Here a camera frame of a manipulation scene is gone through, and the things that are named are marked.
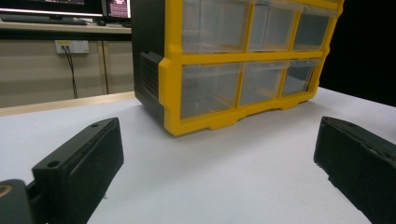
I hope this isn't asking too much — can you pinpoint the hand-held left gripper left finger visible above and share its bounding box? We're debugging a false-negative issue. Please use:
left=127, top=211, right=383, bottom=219
left=32, top=117, right=125, bottom=224

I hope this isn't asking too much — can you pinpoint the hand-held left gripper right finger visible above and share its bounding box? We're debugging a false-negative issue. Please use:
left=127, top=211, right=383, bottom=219
left=313, top=116, right=396, bottom=224

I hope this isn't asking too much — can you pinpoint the clear plastic drawer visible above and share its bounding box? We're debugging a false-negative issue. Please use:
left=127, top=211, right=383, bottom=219
left=239, top=61, right=289, bottom=106
left=181, top=0, right=251, bottom=54
left=248, top=0, right=304, bottom=52
left=281, top=59, right=321, bottom=97
left=180, top=63, right=244, bottom=120
left=292, top=5, right=339, bottom=51

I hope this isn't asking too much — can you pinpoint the yellow and black drawer cabinet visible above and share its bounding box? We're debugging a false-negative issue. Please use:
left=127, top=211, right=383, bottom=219
left=130, top=0, right=346, bottom=137

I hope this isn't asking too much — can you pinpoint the beige office desk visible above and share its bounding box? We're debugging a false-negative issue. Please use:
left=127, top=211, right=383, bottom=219
left=0, top=21, right=133, bottom=41

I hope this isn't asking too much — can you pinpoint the black keyboard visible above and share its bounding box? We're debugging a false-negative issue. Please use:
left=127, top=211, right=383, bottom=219
left=0, top=13, right=88, bottom=26

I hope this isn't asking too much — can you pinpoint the small computer monitor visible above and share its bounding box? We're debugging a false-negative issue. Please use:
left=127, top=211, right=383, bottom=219
left=104, top=0, right=132, bottom=19

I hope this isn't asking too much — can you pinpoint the wide computer monitor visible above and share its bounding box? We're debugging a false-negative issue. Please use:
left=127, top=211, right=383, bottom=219
left=0, top=0, right=104, bottom=18

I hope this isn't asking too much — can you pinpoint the black power cable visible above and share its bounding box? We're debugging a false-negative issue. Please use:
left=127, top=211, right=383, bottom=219
left=63, top=46, right=78, bottom=100

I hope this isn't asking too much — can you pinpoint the thin black cable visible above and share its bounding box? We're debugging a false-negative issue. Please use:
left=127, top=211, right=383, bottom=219
left=101, top=40, right=110, bottom=95

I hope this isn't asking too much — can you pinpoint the white wall socket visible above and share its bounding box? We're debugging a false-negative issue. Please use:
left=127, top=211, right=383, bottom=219
left=54, top=39, right=90, bottom=55

